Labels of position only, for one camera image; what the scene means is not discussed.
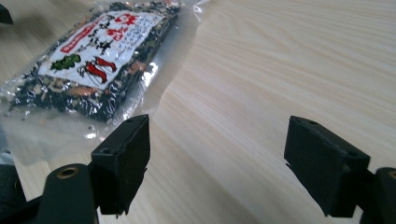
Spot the dark object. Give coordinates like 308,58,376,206
0,3,14,25

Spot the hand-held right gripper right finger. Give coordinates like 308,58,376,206
283,115,372,218

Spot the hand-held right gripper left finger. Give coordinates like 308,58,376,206
91,113,151,217

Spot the clear packet of dried seaweed mix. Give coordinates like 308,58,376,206
0,0,207,166

